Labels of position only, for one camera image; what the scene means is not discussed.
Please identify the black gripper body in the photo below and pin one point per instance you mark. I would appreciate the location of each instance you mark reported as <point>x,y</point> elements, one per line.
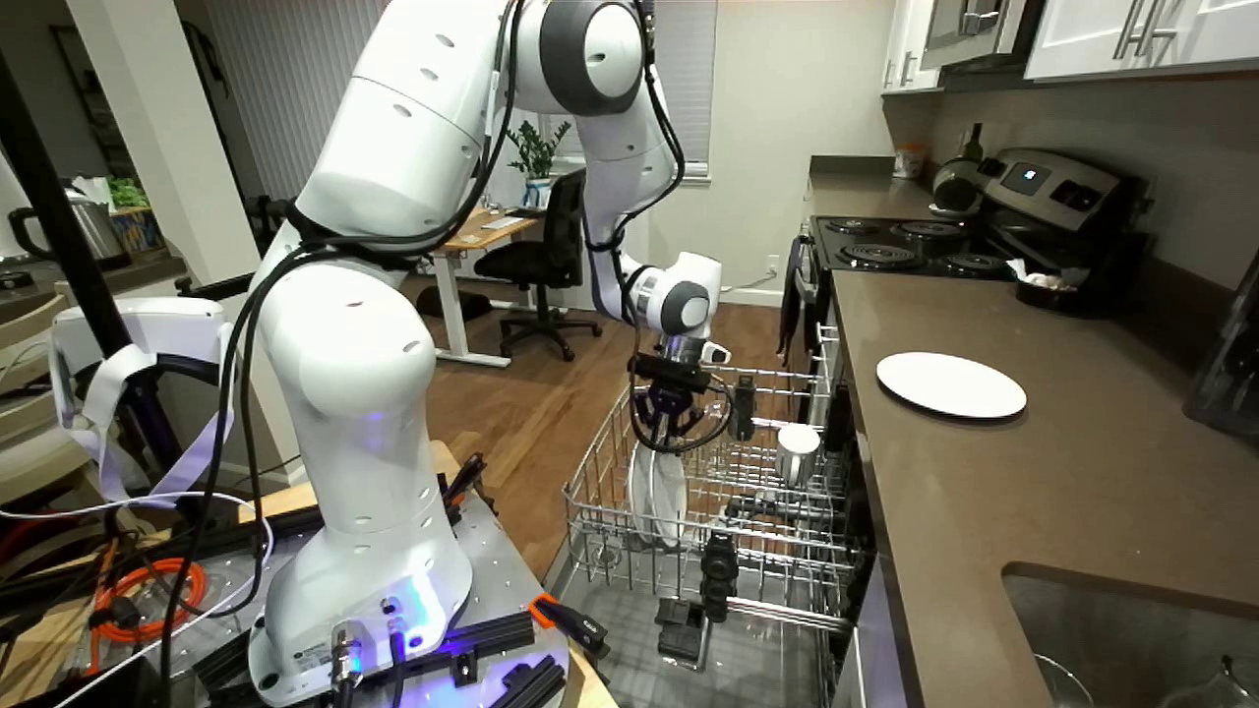
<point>675,386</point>

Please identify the white dinner plate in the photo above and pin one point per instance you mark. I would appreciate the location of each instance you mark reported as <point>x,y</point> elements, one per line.
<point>641,498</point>
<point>949,384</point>
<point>672,498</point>

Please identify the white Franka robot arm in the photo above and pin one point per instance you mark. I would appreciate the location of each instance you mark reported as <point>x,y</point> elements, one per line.
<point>356,379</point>

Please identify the stainless dishwasher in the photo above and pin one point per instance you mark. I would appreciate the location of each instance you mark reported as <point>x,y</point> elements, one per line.
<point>617,654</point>

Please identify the black bottle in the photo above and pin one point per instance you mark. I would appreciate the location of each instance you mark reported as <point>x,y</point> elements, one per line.
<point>740,409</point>

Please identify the white cup in rack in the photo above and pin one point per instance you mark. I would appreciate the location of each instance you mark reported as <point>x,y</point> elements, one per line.
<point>795,455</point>

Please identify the black office chair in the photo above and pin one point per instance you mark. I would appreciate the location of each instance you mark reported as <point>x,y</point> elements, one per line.
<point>554,262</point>

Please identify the black plastic rack part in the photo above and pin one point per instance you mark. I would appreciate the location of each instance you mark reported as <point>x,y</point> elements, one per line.
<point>683,632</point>

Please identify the black orange clamp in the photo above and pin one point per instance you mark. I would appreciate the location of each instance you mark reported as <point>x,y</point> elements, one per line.
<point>578,628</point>

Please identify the wooden desk white legs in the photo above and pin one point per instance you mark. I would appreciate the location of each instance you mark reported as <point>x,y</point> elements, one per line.
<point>477,232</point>

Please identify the green potted plant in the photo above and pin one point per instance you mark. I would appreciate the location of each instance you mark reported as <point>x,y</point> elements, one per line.
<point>538,152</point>

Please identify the window with white blinds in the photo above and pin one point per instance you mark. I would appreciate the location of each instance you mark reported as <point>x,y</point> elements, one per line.
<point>701,80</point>

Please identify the dark kettle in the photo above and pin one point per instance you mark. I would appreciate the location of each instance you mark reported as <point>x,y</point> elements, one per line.
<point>962,185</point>

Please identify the white cloth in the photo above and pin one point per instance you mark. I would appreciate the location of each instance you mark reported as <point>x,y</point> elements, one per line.
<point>1035,277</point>

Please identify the narrow white upper cabinet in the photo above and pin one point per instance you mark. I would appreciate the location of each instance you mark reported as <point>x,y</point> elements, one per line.
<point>907,45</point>

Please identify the clear drinking glass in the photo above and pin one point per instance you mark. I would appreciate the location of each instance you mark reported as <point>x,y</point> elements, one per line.
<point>1066,690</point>

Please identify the stainless range hood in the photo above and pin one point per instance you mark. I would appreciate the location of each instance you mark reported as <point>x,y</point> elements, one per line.
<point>976,24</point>

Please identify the stainless kitchen sink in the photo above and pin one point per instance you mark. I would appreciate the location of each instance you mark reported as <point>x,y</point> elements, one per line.
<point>1128,632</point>

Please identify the white box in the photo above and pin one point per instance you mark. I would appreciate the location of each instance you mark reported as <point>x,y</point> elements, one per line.
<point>159,327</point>

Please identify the clear glass jar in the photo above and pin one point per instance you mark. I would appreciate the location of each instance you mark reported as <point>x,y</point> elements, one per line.
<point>1214,695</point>

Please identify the green box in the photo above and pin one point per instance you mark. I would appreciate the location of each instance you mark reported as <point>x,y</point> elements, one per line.
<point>129,195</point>

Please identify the wide white upper cabinet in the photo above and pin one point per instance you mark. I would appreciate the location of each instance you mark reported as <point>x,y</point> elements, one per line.
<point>1156,34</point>

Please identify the dark pitcher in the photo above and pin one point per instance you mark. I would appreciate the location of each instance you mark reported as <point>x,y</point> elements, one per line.
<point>91,230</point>

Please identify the black bracket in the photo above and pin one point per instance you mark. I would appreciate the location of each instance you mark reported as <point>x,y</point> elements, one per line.
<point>524,685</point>

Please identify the black camera stand pole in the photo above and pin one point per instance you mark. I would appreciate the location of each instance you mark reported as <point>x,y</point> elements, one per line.
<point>62,220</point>

